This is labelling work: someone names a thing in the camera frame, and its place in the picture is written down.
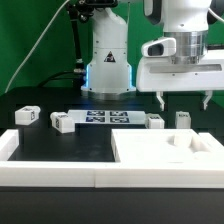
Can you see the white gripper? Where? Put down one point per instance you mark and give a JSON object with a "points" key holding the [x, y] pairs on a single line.
{"points": [[157, 73]]}

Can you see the white square tabletop part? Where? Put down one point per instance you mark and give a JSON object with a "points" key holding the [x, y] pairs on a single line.
{"points": [[152, 146]]}

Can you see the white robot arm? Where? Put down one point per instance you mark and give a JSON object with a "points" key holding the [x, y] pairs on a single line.
{"points": [[180, 60]]}

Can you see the white U-shaped fence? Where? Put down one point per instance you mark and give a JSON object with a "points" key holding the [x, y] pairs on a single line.
{"points": [[104, 174]]}

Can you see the white tag plate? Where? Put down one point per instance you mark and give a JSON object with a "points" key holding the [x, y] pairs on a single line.
{"points": [[107, 116]]}

